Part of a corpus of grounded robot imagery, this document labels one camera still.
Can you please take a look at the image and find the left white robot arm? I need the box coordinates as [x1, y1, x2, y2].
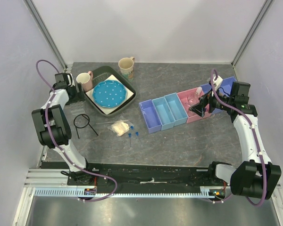
[32, 73, 94, 185]

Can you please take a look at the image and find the clear test tube rack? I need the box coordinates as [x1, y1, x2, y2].
[70, 102, 85, 115]

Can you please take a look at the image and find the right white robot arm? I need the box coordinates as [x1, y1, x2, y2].
[189, 81, 282, 203]

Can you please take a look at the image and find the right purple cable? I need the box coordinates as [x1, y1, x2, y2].
[210, 68, 267, 207]

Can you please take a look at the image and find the light blue bin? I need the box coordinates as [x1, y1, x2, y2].
[152, 97, 175, 130]
[164, 93, 188, 126]

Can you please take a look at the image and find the clear glass flask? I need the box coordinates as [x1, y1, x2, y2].
[186, 92, 199, 106]

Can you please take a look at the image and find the purple narrow bin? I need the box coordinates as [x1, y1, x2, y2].
[139, 99, 162, 134]

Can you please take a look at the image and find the light blue bin left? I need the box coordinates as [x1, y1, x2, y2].
[152, 97, 175, 130]

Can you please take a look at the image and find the pink and cream mug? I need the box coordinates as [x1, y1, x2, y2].
[76, 71, 93, 92]

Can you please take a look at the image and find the blue dotted plate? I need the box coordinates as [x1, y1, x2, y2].
[92, 80, 127, 108]

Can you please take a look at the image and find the light blue bin right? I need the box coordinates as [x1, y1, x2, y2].
[164, 93, 188, 126]

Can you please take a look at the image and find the blue cap pipette left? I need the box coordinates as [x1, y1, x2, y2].
[128, 133, 132, 149]

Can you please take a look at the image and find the clear flask white stopper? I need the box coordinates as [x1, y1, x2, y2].
[195, 87, 202, 96]

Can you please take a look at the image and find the pink bin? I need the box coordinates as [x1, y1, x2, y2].
[177, 88, 211, 123]

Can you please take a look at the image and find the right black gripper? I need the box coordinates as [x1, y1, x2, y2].
[189, 86, 234, 117]

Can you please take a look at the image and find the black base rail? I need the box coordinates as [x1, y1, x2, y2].
[41, 161, 241, 195]

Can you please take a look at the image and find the black wire ring stand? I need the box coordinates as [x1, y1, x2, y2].
[73, 113, 99, 139]

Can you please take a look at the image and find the purple large bin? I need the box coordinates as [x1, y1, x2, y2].
[200, 76, 238, 115]

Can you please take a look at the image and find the beige mug with pattern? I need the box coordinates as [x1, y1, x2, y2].
[118, 56, 135, 81]

